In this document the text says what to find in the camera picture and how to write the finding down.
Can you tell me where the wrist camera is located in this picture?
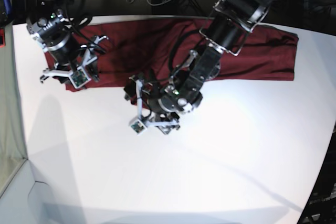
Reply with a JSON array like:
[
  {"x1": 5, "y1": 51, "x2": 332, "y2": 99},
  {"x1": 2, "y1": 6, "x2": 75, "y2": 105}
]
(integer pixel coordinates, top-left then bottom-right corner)
[
  {"x1": 69, "y1": 66, "x2": 91, "y2": 89},
  {"x1": 129, "y1": 118, "x2": 147, "y2": 135}
]

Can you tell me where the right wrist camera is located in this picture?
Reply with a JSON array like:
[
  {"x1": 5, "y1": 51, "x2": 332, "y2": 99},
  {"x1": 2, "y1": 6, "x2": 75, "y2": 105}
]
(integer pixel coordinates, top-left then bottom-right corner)
[{"x1": 69, "y1": 66, "x2": 91, "y2": 89}]

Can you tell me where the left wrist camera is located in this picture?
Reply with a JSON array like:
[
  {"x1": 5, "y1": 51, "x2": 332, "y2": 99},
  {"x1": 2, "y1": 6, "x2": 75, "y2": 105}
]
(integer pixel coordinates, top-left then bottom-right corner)
[{"x1": 129, "y1": 118, "x2": 147, "y2": 135}]

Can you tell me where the dark red t-shirt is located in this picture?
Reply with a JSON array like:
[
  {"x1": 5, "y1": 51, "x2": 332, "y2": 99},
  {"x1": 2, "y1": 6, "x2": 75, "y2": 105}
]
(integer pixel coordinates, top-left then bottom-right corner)
[{"x1": 44, "y1": 18, "x2": 300, "y2": 105}]

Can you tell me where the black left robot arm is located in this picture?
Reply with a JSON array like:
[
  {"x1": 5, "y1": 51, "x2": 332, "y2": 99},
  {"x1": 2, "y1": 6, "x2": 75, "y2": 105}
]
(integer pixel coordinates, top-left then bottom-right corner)
[{"x1": 124, "y1": 0, "x2": 276, "y2": 135}]

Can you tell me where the green cloth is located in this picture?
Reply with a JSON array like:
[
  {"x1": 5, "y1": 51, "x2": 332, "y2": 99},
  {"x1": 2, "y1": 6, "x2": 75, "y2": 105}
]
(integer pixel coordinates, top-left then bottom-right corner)
[{"x1": 1, "y1": 24, "x2": 27, "y2": 188}]

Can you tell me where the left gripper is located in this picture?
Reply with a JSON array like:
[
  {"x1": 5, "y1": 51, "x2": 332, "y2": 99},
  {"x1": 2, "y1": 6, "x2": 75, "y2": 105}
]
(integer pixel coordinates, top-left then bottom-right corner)
[{"x1": 123, "y1": 74, "x2": 180, "y2": 135}]

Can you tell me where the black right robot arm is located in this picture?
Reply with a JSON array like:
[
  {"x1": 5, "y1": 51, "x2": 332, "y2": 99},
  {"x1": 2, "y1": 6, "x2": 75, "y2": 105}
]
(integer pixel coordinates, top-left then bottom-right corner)
[{"x1": 26, "y1": 0, "x2": 108, "y2": 89}]

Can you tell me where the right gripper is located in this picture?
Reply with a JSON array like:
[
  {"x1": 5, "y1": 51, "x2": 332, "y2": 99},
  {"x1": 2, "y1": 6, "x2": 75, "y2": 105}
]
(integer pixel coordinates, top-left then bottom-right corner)
[{"x1": 40, "y1": 34, "x2": 109, "y2": 82}]

